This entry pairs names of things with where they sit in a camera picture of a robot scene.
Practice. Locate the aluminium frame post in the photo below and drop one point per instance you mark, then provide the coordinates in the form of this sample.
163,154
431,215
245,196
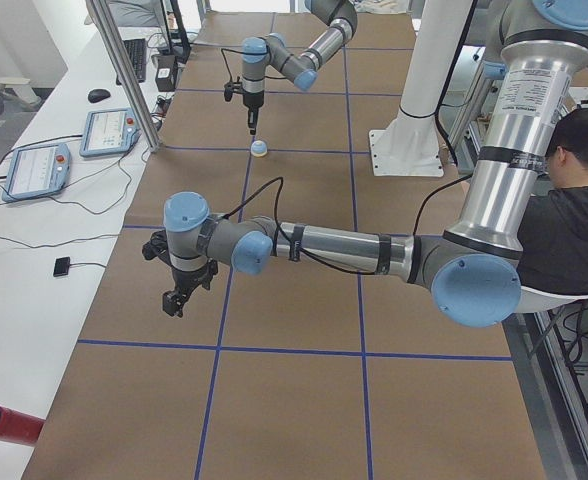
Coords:
101,15

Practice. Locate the black box with label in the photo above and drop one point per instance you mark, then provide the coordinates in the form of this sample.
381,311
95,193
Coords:
166,73

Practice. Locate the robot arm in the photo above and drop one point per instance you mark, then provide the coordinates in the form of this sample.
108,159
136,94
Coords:
470,268
300,68

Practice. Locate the white seat shell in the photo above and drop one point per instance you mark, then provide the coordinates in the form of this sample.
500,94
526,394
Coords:
532,300

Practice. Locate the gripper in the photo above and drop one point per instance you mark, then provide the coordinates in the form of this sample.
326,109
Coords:
252,100
187,279

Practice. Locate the seated person in black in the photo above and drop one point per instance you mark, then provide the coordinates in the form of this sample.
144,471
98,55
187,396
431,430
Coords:
554,228

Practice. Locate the near teach pendant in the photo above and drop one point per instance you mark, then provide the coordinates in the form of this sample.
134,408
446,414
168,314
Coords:
37,171

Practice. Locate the black keyboard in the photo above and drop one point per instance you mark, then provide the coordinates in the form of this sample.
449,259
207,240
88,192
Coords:
137,54

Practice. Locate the small black puck device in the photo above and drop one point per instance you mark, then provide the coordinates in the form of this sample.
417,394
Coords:
62,266

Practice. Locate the blue call bell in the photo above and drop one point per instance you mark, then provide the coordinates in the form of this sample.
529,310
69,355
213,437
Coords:
258,148

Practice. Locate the red cylinder tube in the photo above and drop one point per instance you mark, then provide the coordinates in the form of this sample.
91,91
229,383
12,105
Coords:
19,428

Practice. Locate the person at far desk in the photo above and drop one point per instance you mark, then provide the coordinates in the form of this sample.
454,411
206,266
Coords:
134,13

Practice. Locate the teach pendant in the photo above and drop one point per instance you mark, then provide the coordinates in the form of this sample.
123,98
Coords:
109,132
37,171

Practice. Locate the far teach pendant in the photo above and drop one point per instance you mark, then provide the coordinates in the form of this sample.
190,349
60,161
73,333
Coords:
109,132

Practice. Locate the black computer mouse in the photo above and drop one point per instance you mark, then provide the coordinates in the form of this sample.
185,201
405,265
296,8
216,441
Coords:
98,95

